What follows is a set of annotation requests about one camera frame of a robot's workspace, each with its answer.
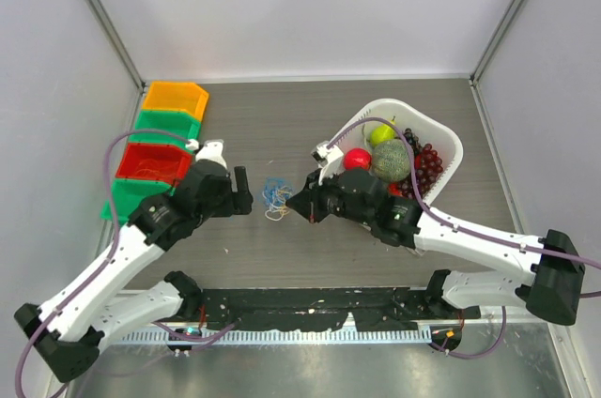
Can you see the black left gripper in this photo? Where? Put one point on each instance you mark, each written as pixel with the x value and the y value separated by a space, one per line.
pixel 240 202

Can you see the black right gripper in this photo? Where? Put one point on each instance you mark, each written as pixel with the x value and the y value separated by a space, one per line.
pixel 308 202

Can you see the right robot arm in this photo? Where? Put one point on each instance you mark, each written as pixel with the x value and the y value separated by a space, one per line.
pixel 544 275

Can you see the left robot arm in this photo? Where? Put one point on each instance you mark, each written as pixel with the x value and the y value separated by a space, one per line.
pixel 71 329

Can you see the red apple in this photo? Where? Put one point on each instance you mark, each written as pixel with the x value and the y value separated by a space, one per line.
pixel 357 158

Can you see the red storage bin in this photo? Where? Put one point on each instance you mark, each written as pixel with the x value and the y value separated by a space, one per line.
pixel 166 163

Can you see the red strawberry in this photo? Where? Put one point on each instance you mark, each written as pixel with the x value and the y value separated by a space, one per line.
pixel 400 189

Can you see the upper green storage bin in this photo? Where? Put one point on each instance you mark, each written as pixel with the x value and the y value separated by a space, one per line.
pixel 179 123

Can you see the green storage bin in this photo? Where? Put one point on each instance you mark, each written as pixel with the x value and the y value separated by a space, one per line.
pixel 129 193
pixel 179 123

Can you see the green netted melon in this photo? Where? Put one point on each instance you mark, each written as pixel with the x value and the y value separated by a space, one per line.
pixel 390 161

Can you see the yellow green pear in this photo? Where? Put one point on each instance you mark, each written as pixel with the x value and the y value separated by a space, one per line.
pixel 382 133

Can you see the orange storage bin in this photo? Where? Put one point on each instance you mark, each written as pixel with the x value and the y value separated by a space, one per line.
pixel 189 98

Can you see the lower green storage bin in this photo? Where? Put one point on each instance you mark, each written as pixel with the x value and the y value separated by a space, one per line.
pixel 129 193

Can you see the black grape bunch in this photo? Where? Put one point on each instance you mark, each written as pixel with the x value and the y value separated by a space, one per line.
pixel 412 139

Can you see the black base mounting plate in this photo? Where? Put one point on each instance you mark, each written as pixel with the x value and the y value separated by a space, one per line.
pixel 320 309

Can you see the red grape bunch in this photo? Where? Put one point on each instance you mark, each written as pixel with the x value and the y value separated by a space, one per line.
pixel 428 167

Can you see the white plastic fruit basket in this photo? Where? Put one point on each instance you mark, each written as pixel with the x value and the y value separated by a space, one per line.
pixel 428 130

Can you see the white slotted cable duct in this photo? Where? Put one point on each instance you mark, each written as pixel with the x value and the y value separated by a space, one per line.
pixel 348 334

